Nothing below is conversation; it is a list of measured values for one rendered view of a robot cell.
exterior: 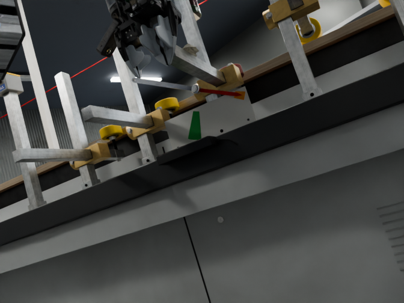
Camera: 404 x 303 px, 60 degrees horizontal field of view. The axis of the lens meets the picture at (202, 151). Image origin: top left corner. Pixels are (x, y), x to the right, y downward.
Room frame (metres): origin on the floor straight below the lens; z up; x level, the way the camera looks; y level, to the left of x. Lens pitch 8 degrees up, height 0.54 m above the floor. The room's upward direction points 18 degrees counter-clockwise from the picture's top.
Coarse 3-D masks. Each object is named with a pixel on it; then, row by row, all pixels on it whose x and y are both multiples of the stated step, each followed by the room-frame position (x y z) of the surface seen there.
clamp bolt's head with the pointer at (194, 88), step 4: (192, 88) 0.94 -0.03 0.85; (196, 88) 0.93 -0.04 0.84; (200, 88) 0.95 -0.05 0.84; (200, 92) 0.95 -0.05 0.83; (204, 92) 0.94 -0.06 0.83; (208, 92) 0.94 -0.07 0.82; (212, 92) 0.93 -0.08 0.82; (216, 92) 0.93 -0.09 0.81; (220, 92) 0.93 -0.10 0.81; (224, 92) 0.92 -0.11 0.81; (228, 92) 0.92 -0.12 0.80; (232, 92) 0.91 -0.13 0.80
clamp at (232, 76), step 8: (232, 64) 0.91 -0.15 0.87; (224, 72) 0.92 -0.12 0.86; (232, 72) 0.91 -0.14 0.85; (200, 80) 0.95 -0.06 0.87; (232, 80) 0.91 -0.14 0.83; (240, 80) 0.93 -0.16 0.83; (208, 88) 0.94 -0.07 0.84; (216, 88) 0.93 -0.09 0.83; (224, 88) 0.94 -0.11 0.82; (232, 88) 0.96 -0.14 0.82; (200, 96) 0.96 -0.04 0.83
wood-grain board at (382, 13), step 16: (368, 16) 0.95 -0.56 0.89; (384, 16) 0.93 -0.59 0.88; (336, 32) 0.98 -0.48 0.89; (352, 32) 0.97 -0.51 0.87; (304, 48) 1.02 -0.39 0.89; (320, 48) 1.02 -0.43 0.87; (272, 64) 1.06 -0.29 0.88; (192, 96) 1.17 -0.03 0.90; (176, 112) 1.21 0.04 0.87; (0, 192) 1.61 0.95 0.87
